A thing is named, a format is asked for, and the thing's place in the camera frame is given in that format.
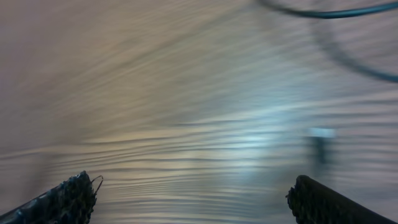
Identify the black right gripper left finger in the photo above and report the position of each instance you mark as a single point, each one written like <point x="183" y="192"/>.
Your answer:
<point x="71" y="202"/>

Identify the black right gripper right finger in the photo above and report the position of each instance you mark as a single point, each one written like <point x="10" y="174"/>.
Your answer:
<point x="313" y="203"/>

